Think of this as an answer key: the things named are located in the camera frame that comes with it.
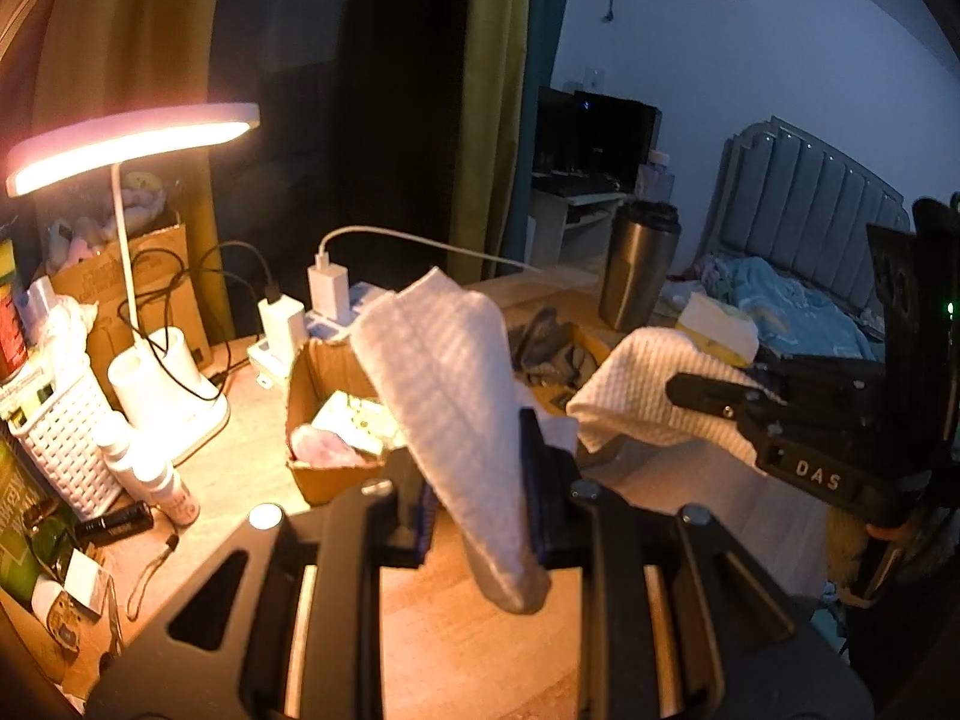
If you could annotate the small white bottles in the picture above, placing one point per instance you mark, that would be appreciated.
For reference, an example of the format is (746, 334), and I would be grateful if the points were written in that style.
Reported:
(144, 472)

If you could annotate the white charger with black cable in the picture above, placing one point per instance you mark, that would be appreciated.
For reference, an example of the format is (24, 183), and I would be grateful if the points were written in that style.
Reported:
(282, 318)

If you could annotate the pink plush toy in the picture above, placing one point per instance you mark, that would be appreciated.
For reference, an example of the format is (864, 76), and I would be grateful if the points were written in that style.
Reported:
(322, 449)

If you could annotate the white woven basket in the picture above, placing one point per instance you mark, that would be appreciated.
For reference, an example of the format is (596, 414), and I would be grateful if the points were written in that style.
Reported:
(60, 437)

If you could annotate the brown cardboard box with plush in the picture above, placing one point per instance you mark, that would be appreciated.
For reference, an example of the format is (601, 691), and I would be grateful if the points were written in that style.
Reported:
(157, 257)

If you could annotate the white power strip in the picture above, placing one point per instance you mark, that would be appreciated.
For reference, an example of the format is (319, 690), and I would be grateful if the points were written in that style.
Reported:
(362, 296)

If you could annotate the black flashlight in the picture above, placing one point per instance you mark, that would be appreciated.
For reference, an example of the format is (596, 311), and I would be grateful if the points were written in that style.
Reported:
(107, 529)

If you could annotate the white paper towel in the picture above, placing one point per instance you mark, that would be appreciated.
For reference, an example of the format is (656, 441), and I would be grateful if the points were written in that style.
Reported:
(438, 357)
(626, 396)

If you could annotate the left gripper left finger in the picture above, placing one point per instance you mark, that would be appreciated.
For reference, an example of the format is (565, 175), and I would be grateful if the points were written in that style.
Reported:
(283, 619)

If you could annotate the blue bedding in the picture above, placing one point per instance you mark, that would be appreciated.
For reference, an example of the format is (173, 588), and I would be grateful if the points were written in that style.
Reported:
(792, 319)

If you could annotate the black monitor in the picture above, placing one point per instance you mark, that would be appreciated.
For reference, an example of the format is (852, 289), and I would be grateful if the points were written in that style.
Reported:
(591, 143)

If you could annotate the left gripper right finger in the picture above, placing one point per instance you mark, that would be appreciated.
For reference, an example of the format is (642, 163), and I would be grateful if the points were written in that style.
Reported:
(678, 620)

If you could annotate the grey padded headboard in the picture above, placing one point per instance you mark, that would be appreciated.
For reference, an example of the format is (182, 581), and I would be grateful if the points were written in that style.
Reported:
(801, 205)

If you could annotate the yellow curtain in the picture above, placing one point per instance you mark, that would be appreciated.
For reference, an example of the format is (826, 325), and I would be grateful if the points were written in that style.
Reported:
(389, 127)

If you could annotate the clear water bottle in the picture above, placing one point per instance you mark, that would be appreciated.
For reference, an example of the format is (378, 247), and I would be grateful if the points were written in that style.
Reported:
(655, 181)

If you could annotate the steel travel tumbler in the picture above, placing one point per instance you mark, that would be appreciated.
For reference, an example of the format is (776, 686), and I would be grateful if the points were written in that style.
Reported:
(642, 247)

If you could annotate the grey dotted socks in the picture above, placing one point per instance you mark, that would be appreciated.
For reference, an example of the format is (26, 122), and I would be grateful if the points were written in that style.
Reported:
(546, 351)

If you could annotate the cardboard tray box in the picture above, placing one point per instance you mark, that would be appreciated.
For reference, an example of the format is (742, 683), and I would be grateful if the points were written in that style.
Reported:
(319, 370)

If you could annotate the yellow cartoon sponge pack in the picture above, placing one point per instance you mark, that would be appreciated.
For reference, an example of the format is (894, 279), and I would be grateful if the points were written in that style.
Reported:
(364, 424)

